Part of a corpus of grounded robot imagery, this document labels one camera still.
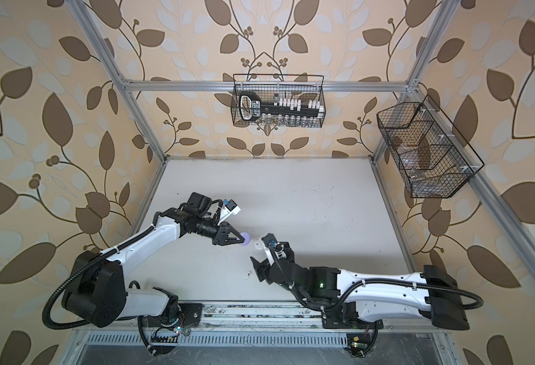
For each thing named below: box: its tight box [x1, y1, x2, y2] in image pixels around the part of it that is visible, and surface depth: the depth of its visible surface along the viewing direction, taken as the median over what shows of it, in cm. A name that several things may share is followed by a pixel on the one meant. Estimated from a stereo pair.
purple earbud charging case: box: [239, 231, 252, 246], surface depth 77 cm
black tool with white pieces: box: [238, 91, 325, 121], surface depth 84 cm
